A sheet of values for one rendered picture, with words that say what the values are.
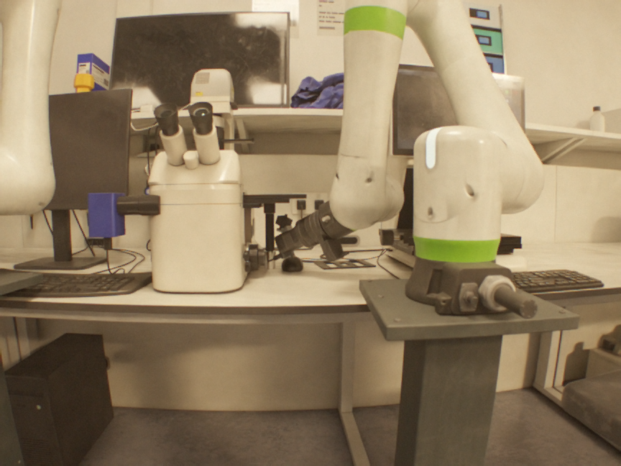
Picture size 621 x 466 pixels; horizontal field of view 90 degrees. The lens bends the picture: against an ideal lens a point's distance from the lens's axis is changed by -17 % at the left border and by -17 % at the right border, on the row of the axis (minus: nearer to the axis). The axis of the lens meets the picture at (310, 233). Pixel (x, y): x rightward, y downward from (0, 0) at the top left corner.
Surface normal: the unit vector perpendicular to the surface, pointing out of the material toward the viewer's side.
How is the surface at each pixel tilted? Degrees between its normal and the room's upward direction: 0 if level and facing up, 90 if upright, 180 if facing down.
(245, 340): 90
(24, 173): 72
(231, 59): 86
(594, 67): 90
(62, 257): 90
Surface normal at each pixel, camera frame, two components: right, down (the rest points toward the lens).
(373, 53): -0.07, 0.32
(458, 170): -0.36, 0.07
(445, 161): -0.55, 0.05
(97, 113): 0.07, 0.01
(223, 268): 0.45, 0.07
